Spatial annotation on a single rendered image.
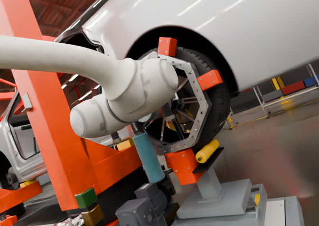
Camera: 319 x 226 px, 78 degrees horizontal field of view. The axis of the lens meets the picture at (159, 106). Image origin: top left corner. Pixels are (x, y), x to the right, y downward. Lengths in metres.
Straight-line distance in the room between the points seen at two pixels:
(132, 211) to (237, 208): 0.53
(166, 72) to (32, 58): 0.24
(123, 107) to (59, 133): 0.79
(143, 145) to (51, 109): 0.54
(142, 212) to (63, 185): 0.43
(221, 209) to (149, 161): 0.45
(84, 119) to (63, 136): 0.71
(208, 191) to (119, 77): 1.02
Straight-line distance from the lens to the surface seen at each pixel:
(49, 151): 1.21
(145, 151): 1.04
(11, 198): 3.08
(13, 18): 1.44
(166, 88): 0.40
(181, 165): 1.10
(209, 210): 1.23
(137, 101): 0.41
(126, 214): 1.18
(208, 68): 1.04
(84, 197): 0.61
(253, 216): 1.20
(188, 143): 1.04
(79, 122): 0.50
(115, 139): 1.02
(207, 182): 1.27
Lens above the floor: 0.75
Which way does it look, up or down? 5 degrees up
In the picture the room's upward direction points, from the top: 23 degrees counter-clockwise
